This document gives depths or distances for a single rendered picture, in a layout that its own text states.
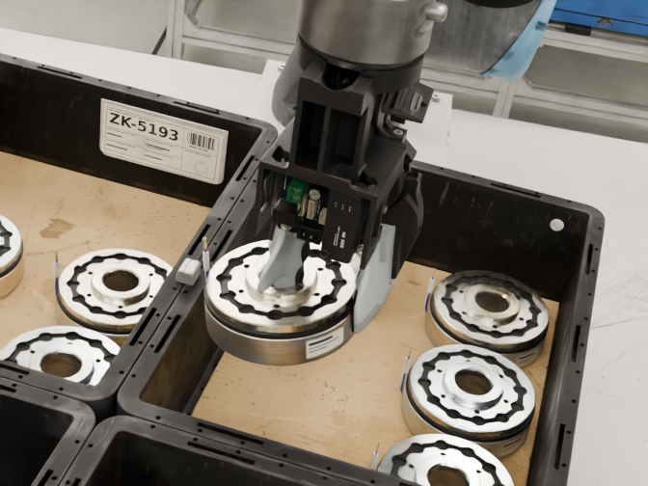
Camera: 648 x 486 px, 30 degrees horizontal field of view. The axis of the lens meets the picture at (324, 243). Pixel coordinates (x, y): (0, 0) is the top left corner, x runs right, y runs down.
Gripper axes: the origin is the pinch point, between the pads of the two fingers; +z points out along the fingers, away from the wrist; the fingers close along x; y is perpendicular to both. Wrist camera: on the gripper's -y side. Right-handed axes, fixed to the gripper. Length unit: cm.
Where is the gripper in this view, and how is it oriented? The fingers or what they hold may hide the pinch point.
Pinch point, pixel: (328, 298)
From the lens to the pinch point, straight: 80.8
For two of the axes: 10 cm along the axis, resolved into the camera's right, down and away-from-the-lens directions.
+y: -3.3, 5.3, -7.8
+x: 9.4, 2.9, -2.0
